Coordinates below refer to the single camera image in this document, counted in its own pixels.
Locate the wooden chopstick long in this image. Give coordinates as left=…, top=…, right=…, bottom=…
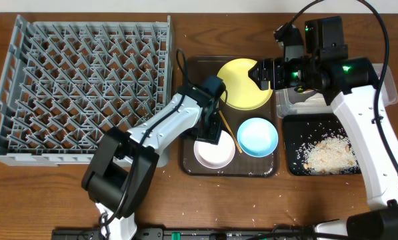
left=219, top=110, right=243, bottom=153

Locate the clear plastic waste bin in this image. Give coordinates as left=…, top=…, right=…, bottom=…
left=275, top=67, right=398, bottom=118

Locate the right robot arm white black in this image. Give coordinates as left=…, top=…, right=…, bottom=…
left=248, top=57, right=398, bottom=239

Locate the yellow round plate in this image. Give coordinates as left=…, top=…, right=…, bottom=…
left=217, top=58, right=273, bottom=111

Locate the black waste tray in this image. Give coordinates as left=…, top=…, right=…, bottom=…
left=282, top=114, right=361, bottom=176

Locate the grey plastic dish rack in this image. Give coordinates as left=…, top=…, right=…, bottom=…
left=0, top=16, right=175, bottom=166

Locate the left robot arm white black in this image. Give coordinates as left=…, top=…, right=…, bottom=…
left=81, top=76, right=226, bottom=239

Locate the spilled rice pile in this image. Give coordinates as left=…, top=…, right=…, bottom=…
left=294, top=133, right=360, bottom=175

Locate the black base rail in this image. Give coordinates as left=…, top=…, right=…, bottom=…
left=51, top=226, right=300, bottom=240

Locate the dark brown serving tray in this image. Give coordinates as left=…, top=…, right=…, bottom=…
left=179, top=55, right=279, bottom=177

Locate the light blue bowl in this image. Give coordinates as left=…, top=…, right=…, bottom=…
left=237, top=117, right=279, bottom=158

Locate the white pink shallow bowl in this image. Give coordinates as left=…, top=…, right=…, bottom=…
left=193, top=131, right=236, bottom=169

